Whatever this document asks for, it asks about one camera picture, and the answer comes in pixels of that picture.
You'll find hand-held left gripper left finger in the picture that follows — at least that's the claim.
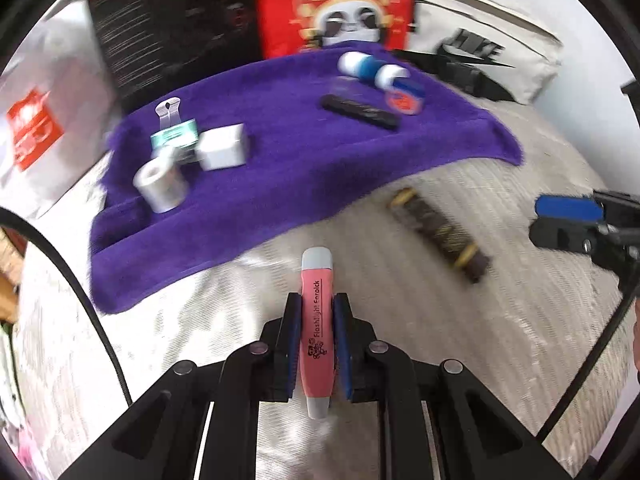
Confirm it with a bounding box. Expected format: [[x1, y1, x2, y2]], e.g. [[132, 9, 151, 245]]
[[57, 292, 304, 480]]

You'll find brown patterned book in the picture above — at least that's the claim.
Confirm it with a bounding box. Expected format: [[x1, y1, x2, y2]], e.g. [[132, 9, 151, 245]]
[[0, 227, 24, 319]]

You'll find purple towel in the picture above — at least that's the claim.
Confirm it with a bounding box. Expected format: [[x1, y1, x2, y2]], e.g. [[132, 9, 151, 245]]
[[89, 42, 525, 316]]

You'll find blue and white bottle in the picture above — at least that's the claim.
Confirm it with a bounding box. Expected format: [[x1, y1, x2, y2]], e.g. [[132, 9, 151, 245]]
[[337, 51, 409, 90]]

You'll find white tote bag black logo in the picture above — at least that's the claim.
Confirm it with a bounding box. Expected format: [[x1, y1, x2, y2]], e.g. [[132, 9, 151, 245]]
[[400, 0, 564, 106]]

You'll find black cable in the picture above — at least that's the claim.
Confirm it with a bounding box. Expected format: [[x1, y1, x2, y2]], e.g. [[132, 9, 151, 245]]
[[537, 240, 640, 444], [0, 207, 134, 407]]

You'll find pink flashlight earpick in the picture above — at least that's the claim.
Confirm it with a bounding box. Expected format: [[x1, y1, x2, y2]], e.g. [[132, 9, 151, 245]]
[[300, 247, 335, 420]]

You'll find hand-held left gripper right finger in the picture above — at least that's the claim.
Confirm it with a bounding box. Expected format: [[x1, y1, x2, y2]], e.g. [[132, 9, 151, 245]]
[[334, 292, 574, 480]]

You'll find blue tape roll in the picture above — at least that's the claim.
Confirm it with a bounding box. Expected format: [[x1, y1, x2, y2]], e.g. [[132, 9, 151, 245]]
[[385, 77, 427, 116]]

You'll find white cube charger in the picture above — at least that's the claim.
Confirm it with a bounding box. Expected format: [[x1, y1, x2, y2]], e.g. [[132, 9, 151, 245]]
[[197, 124, 250, 171]]

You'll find black stick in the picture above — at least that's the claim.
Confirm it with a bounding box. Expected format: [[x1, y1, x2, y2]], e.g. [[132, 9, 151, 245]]
[[320, 93, 402, 131]]

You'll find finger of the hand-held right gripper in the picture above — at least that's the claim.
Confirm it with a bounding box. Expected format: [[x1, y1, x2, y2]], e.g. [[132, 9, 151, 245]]
[[534, 194, 606, 222], [528, 218, 601, 256]]

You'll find black and gold tube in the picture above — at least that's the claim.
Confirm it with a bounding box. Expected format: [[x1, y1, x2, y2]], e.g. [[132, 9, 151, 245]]
[[389, 187, 491, 284]]

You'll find striped bed sheet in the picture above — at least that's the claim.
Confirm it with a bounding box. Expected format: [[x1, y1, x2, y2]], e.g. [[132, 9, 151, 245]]
[[10, 105, 637, 480]]

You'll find grey tape roll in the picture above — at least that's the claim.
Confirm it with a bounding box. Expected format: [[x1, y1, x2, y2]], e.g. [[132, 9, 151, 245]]
[[132, 152, 190, 214]]

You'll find white shopping bag red logo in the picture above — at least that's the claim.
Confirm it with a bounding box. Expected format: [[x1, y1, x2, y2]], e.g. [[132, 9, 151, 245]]
[[0, 0, 127, 221]]

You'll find red box with panda print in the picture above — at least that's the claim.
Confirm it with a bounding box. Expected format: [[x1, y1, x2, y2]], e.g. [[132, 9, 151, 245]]
[[255, 0, 416, 60]]

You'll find black cardboard box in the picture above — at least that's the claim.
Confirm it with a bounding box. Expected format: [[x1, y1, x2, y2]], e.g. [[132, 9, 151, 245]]
[[86, 0, 266, 112]]

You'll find teal binder clip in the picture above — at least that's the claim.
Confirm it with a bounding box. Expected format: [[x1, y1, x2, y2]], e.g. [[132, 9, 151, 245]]
[[150, 97, 201, 164]]

